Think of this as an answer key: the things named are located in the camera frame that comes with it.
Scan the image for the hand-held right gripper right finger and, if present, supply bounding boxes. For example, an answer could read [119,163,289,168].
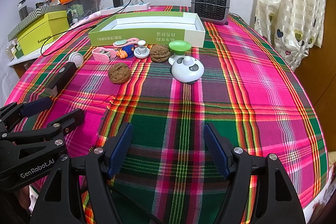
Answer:
[204,123,306,224]

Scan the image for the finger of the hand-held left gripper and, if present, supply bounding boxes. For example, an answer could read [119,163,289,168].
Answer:
[0,97,55,133]
[0,109,86,149]

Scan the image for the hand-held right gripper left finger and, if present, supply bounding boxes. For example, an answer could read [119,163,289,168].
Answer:
[29,122,133,224]

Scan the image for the black bike light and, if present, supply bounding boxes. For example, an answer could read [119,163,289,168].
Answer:
[45,63,77,97]

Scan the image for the brown walnut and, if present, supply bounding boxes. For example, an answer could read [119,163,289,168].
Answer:
[108,63,131,84]
[150,45,172,64]

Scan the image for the pink roller massager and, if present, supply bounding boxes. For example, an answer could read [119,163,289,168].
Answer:
[92,47,117,63]

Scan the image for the panda massager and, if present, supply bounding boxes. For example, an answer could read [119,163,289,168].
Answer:
[171,55,205,84]

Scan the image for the blue orange knitted toy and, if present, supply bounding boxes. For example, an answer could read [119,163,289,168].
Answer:
[117,46,135,60]

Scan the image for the pink looped massage tool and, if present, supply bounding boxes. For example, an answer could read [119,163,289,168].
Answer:
[110,37,139,49]

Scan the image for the green white cardboard box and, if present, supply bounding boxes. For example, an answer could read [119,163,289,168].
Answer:
[88,11,206,48]

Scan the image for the small white knob massager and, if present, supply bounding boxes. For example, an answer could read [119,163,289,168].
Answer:
[134,40,151,59]

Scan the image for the green mushroom massager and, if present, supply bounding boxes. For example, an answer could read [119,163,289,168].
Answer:
[168,40,192,65]

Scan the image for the pink green plaid tablecloth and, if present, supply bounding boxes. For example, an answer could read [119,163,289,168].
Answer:
[4,5,330,224]

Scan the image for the white side table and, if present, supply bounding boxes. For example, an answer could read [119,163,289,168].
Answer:
[7,49,44,67]

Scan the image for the yellow-green box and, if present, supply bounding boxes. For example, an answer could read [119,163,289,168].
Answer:
[17,11,70,56]

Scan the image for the green striped gift box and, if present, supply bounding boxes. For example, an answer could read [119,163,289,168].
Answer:
[7,5,69,41]

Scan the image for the glass jar with black lid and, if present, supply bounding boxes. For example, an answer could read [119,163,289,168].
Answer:
[18,0,29,20]

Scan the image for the white pink tube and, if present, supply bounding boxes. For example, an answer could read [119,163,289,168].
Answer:
[71,10,103,28]

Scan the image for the green mug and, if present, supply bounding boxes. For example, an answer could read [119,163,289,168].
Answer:
[70,4,84,17]

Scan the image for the white floral bedsheet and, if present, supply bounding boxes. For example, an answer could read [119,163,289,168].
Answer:
[306,166,335,224]

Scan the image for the white power strip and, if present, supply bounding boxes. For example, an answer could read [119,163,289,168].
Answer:
[100,2,151,14]

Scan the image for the brown wooden cabinet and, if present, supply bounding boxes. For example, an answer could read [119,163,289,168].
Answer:
[293,0,336,151]

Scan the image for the grey space heater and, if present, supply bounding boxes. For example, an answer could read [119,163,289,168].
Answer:
[190,0,231,25]

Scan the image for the cream heart print curtain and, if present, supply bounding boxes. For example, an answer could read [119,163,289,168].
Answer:
[253,0,328,71]

